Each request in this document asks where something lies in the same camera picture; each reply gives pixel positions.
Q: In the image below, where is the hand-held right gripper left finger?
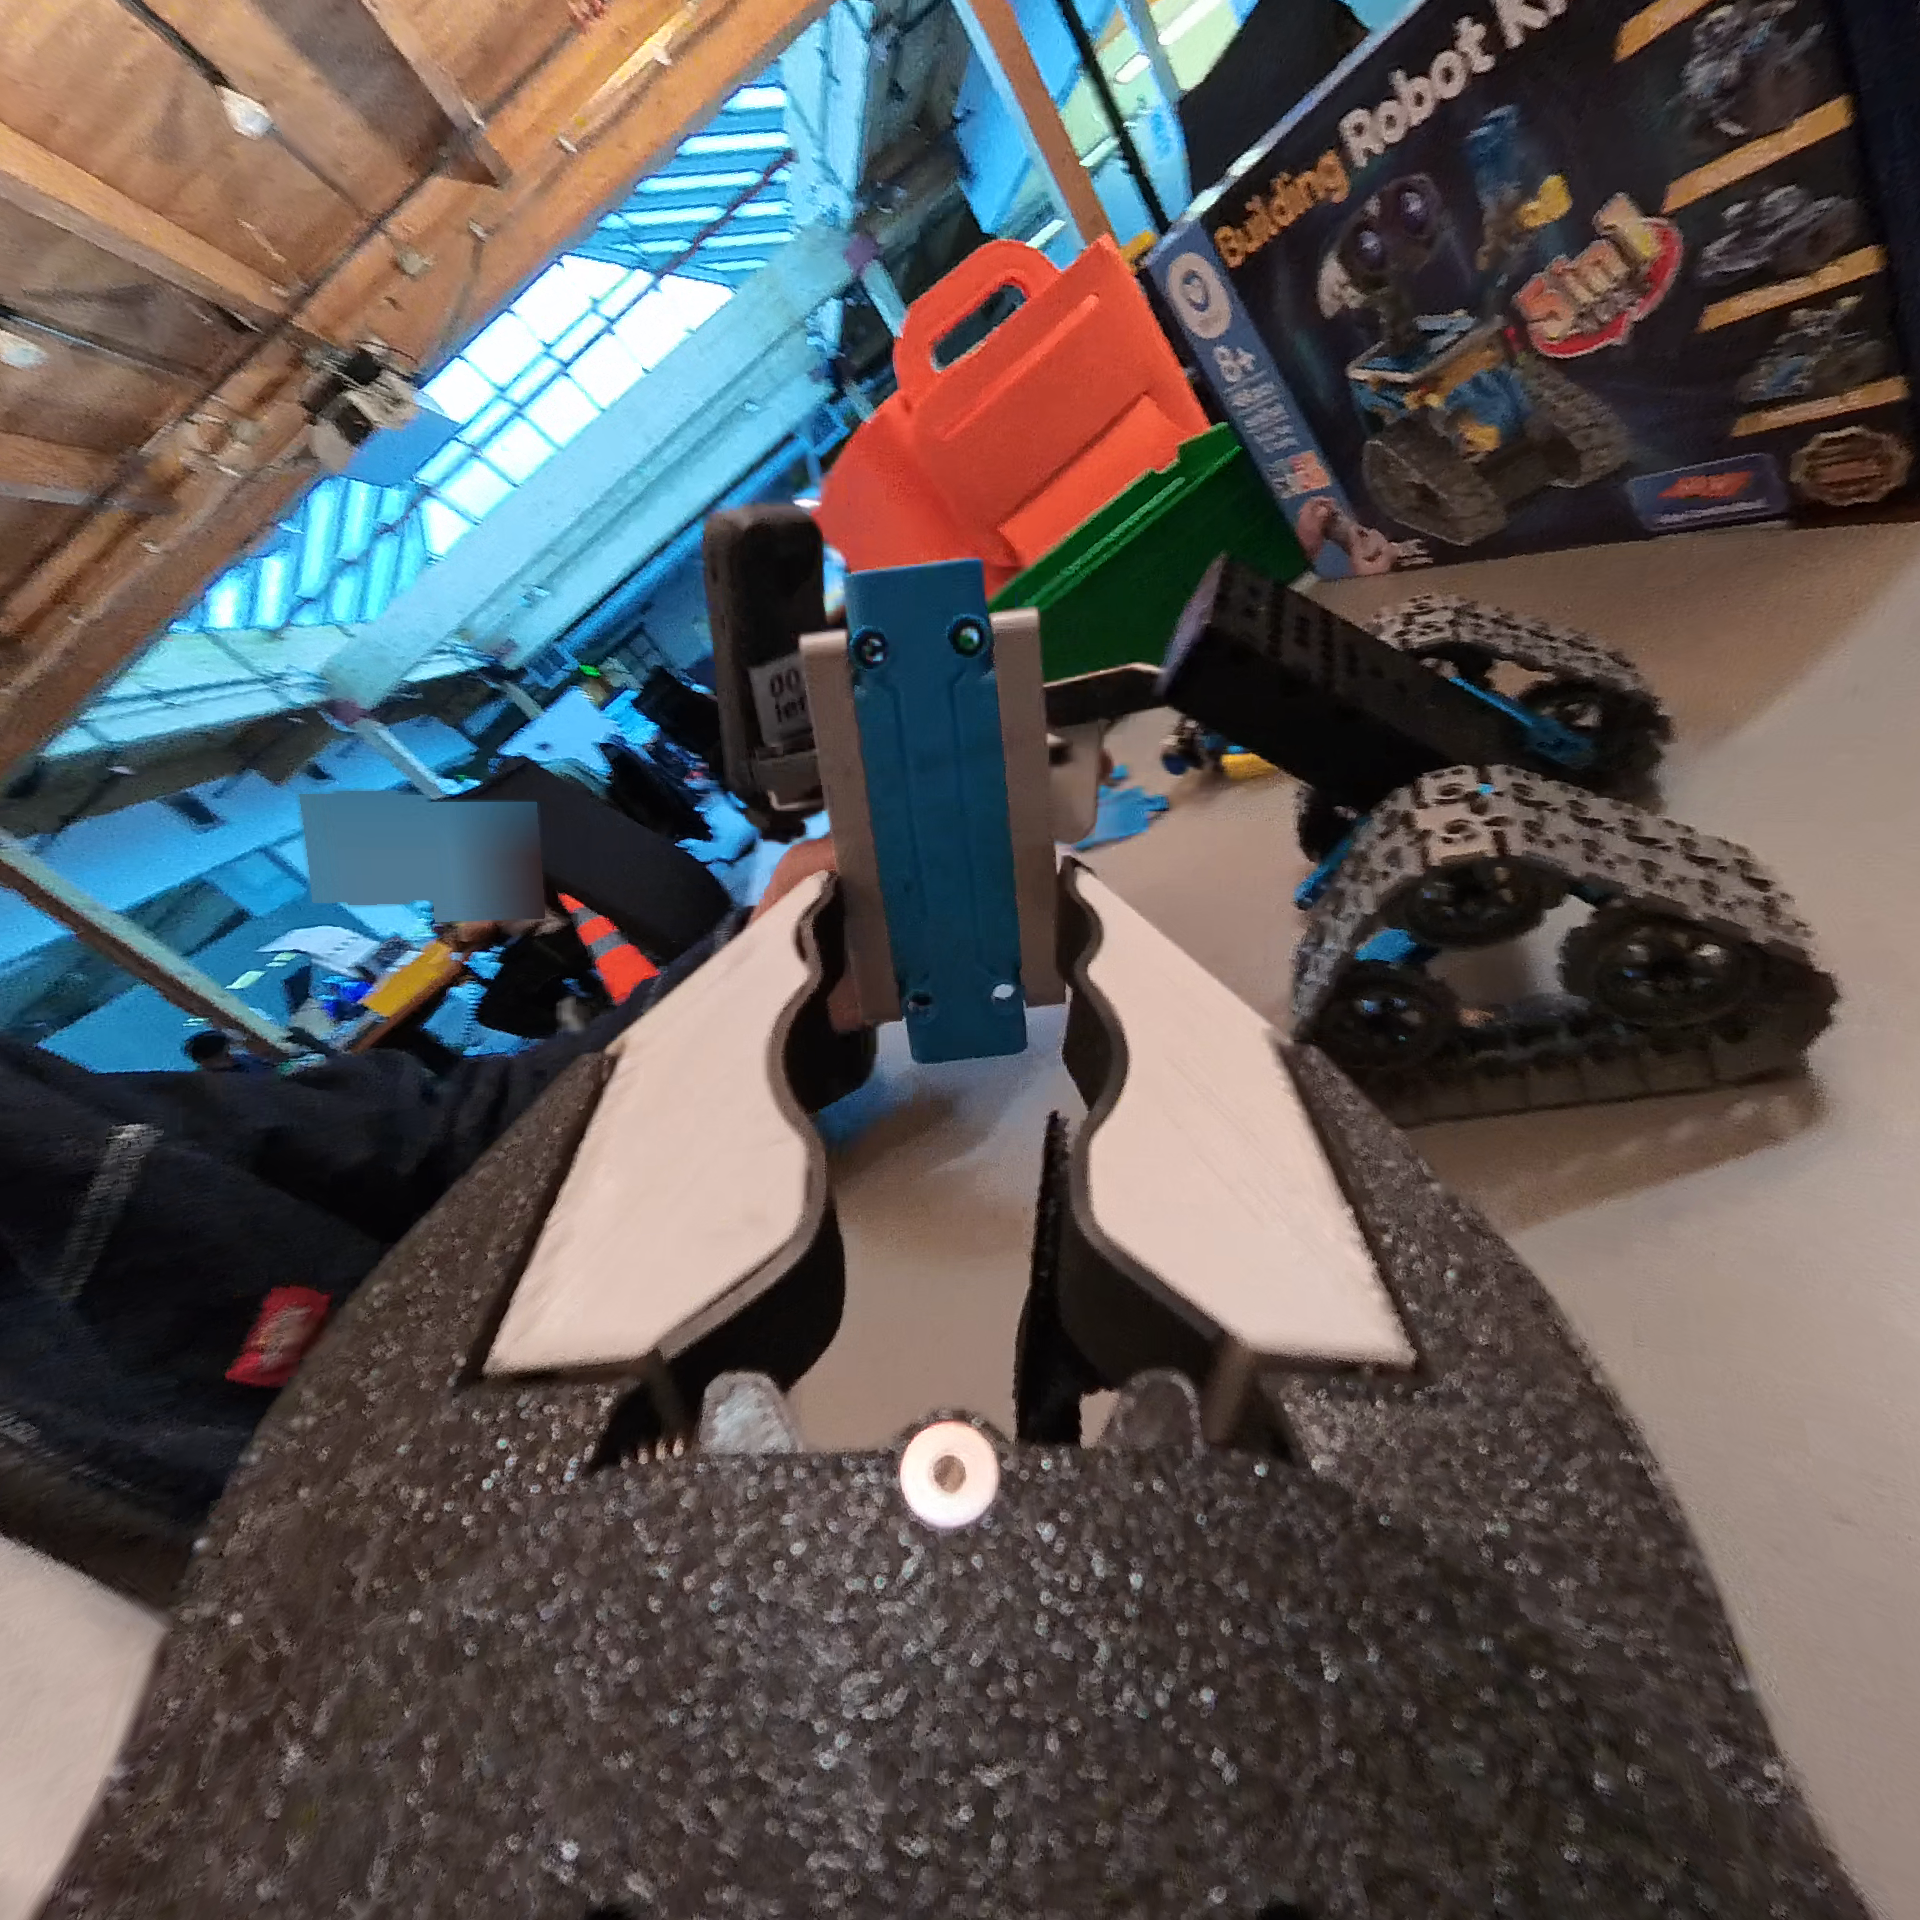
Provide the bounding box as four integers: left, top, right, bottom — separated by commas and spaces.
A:
481, 870, 846, 1427

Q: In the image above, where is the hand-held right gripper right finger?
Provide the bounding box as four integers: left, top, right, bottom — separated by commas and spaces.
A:
1055, 858, 1425, 1395

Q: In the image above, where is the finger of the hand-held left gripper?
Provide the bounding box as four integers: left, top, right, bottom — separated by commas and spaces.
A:
1048, 732, 1110, 858

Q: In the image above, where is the blue grey toy module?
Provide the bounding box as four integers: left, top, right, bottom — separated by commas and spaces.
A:
803, 558, 1074, 1068

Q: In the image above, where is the blue grey tracked toy robot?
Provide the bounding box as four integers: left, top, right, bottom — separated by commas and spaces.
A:
1162, 556, 1841, 1126

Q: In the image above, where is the person's left forearm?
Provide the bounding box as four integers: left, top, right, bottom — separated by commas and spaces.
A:
359, 900, 775, 1215

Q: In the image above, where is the grey desk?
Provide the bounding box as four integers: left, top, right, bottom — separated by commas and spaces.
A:
809, 517, 1920, 1920

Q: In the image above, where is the person's left hand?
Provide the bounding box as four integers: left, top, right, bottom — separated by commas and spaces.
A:
747, 835, 840, 924

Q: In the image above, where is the blue flat plastic piece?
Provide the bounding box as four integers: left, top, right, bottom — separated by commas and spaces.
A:
1073, 780, 1174, 854

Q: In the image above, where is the blue white toy assembly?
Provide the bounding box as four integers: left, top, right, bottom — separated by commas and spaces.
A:
1162, 719, 1308, 783

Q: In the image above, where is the green plastic bin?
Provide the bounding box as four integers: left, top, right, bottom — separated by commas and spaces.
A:
990, 423, 1308, 684

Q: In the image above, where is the orange plastic case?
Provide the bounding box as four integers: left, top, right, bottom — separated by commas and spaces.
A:
817, 237, 1209, 579

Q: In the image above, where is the skylight window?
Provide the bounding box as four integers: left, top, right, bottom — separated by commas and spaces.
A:
195, 76, 842, 634

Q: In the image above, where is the yellow box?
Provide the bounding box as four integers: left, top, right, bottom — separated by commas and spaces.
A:
352, 941, 465, 1019

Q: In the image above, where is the white ceiling mounted device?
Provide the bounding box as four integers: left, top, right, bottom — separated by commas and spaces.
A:
300, 343, 425, 453

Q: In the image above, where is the person's denim jacket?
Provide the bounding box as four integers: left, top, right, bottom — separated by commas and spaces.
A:
0, 1036, 601, 1576

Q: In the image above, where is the dark printed toy kit box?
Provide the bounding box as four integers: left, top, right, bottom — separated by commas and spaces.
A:
1147, 0, 1920, 579

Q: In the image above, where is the person's white shirt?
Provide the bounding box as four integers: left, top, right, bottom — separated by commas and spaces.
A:
0, 1530, 170, 1906

